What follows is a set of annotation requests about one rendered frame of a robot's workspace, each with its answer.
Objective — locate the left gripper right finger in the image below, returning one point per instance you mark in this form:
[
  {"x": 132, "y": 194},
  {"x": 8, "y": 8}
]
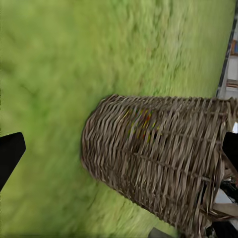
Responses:
[{"x": 230, "y": 148}]

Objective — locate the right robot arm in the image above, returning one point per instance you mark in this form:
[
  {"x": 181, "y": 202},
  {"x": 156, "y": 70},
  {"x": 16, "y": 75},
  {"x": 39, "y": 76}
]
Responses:
[{"x": 225, "y": 229}]

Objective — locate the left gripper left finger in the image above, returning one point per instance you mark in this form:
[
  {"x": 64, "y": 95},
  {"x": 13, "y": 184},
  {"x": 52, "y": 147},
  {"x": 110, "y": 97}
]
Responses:
[{"x": 12, "y": 147}]

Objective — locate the wicker basket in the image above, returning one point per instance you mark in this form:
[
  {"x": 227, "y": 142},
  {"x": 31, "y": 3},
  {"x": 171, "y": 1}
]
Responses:
[{"x": 174, "y": 165}]

